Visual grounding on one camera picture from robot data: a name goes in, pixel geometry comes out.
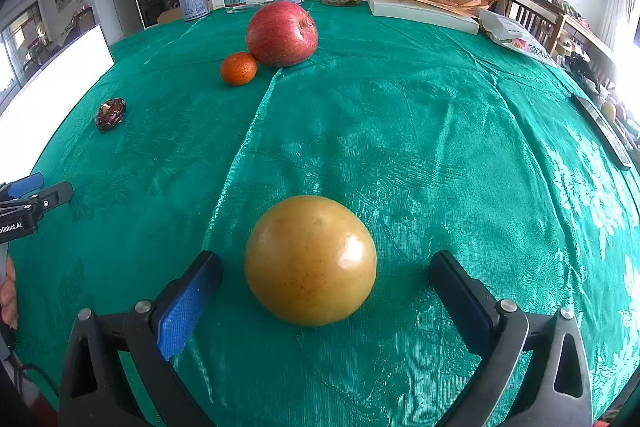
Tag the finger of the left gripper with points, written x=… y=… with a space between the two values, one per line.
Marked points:
x=21 y=187
x=50 y=198

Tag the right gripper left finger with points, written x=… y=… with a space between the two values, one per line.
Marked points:
x=95 y=390

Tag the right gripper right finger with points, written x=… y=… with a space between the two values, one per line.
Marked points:
x=555 y=390

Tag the yellow green pear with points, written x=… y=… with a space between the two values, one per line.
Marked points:
x=310 y=261

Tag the small orange mandarin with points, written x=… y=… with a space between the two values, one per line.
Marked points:
x=238 y=69

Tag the large red apple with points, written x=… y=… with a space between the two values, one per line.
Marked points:
x=281 y=34

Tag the person's left hand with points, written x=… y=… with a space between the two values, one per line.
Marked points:
x=9 y=313

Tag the white cardboard box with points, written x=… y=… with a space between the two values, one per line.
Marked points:
x=33 y=116

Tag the green satin tablecloth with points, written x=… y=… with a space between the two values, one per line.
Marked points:
x=435 y=139

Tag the white plastic bag package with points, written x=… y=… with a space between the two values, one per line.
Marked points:
x=512 y=35

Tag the wooden chair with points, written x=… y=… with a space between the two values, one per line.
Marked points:
x=541 y=18

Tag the flat white box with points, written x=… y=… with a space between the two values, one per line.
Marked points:
x=421 y=12

